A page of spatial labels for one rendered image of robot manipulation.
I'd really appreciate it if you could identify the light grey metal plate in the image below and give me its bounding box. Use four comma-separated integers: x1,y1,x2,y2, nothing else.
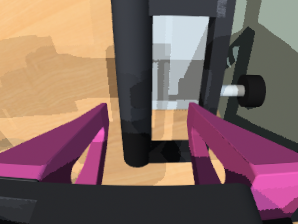
152,16,209,109

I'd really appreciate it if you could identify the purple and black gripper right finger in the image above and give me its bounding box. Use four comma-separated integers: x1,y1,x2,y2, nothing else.
187,102,298,220

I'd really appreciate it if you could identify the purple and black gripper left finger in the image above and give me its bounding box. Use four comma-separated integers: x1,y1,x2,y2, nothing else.
0,103,109,185

